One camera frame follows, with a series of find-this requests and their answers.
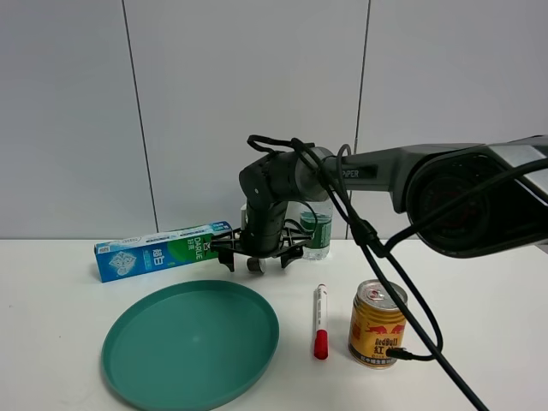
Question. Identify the white marker red cap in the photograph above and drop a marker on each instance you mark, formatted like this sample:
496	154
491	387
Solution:
320	316

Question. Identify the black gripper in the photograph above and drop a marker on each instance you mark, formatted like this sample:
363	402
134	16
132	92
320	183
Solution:
266	234

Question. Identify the gold Red Bull can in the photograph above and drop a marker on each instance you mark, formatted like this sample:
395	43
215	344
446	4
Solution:
376	325

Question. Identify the green round plastic plate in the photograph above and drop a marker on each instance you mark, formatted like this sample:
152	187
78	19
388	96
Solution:
191	346

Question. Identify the clear water bottle green label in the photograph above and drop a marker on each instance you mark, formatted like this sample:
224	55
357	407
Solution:
317	217

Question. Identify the blue green toothpaste box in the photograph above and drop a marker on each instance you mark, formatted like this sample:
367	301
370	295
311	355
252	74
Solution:
160	251

